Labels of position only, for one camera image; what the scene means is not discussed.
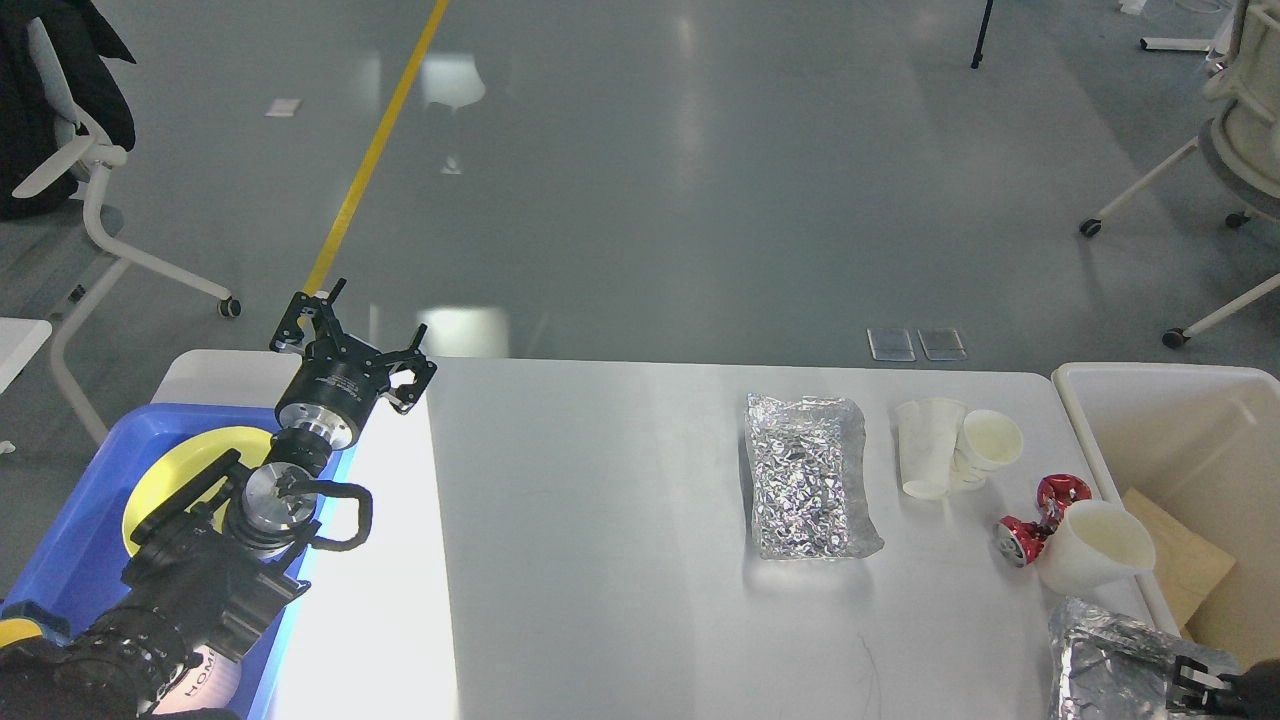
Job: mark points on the blue plastic tray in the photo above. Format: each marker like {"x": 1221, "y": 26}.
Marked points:
{"x": 77, "y": 570}

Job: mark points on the white side table corner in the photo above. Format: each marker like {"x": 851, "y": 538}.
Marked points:
{"x": 21, "y": 339}

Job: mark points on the white office chair left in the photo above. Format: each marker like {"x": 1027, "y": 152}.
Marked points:
{"x": 87, "y": 153}

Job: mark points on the floor socket plate left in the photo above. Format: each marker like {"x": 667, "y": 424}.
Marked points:
{"x": 891, "y": 345}

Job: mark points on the white office chair right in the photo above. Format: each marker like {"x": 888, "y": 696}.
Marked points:
{"x": 1240, "y": 143}

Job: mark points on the blue mug yellow inside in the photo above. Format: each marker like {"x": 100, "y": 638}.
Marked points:
{"x": 28, "y": 619}

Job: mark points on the silver foil bag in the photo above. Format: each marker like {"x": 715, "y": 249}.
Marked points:
{"x": 808, "y": 499}

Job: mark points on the white chair leg with caster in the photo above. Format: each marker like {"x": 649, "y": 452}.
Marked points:
{"x": 1179, "y": 337}

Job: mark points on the floor socket plate right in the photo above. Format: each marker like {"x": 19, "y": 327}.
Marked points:
{"x": 942, "y": 345}

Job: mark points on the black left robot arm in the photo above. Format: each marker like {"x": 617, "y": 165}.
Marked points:
{"x": 210, "y": 573}

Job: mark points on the crushed red can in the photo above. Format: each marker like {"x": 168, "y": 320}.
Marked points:
{"x": 1020, "y": 542}

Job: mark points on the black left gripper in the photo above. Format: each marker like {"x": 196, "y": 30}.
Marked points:
{"x": 335, "y": 390}

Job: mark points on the brown paper bag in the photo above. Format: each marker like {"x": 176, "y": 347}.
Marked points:
{"x": 1188, "y": 568}

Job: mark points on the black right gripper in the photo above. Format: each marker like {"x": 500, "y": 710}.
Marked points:
{"x": 1252, "y": 695}

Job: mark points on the white office chair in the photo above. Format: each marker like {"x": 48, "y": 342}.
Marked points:
{"x": 1240, "y": 143}
{"x": 87, "y": 153}

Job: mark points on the floor socket plate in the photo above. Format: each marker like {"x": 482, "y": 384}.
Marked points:
{"x": 942, "y": 345}
{"x": 891, "y": 345}

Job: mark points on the beige plastic bin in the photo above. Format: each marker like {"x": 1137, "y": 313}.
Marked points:
{"x": 1202, "y": 444}

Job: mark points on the yellow plate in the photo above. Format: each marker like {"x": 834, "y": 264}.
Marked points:
{"x": 181, "y": 463}

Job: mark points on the black tripod leg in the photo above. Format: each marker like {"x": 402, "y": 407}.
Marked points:
{"x": 982, "y": 35}

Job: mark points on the clear plastic bag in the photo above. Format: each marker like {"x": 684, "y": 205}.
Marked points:
{"x": 1110, "y": 666}

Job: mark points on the pink mug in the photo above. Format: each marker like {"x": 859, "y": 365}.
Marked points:
{"x": 211, "y": 684}

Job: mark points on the white paper cup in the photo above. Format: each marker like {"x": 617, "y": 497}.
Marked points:
{"x": 1096, "y": 543}
{"x": 927, "y": 431}
{"x": 987, "y": 442}

